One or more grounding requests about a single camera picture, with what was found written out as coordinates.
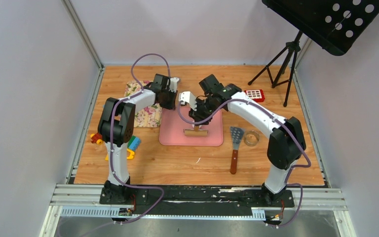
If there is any wooden double-ended roller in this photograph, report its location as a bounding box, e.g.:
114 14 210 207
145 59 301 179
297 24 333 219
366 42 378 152
184 125 208 137

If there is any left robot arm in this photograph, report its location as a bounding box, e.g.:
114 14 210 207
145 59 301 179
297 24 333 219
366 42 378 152
98 74 180 204

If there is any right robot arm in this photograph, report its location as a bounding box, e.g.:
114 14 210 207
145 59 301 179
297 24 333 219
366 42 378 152
179 75 306 206

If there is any floral cutting mat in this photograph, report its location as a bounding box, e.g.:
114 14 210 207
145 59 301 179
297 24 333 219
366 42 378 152
124 80 162 128

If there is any pink plastic tray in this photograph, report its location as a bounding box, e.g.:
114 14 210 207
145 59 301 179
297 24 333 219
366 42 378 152
159 109 224 147

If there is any blue green toy brick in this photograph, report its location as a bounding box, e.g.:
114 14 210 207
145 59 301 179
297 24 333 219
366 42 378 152
127 135 141 152

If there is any red grid box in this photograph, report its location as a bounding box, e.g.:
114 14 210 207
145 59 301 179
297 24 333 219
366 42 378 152
244 89 265 103

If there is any yellow triangular toy block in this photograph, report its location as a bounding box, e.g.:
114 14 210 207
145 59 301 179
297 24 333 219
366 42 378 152
105 148 135 161

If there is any red yellow toy piece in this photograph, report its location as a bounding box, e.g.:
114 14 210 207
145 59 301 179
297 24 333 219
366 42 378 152
90 133 104 145

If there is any black music stand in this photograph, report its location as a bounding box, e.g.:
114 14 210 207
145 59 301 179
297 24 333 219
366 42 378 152
248 0 379 90

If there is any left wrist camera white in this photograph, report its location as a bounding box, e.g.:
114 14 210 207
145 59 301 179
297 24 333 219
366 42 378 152
168 77 180 93

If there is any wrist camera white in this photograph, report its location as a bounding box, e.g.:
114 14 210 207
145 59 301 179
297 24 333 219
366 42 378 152
168 77 180 93
178 91 197 111

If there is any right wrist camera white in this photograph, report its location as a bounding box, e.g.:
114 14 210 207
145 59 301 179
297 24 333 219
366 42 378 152
178 91 197 111

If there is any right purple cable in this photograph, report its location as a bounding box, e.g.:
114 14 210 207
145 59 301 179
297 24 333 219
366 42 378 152
176 98 312 229

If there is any purple cable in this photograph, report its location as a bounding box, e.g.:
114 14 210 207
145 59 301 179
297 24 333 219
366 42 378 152
57 53 171 237
176 98 312 229

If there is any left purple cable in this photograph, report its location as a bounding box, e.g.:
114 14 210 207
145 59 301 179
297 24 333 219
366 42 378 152
57 53 171 237

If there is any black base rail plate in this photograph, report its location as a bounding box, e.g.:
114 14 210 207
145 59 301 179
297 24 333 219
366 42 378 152
99 184 295 216

